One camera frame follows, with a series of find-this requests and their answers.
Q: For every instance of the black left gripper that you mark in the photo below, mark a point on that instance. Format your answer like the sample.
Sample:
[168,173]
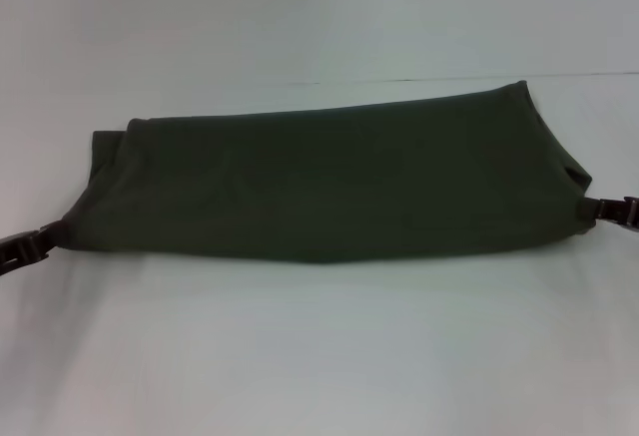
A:
[20,254]

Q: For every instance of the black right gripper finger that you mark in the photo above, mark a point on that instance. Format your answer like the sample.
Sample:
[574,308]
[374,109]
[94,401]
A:
[614,210]

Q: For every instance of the dark green shirt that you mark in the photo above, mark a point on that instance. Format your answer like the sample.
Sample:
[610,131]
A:
[324,181]

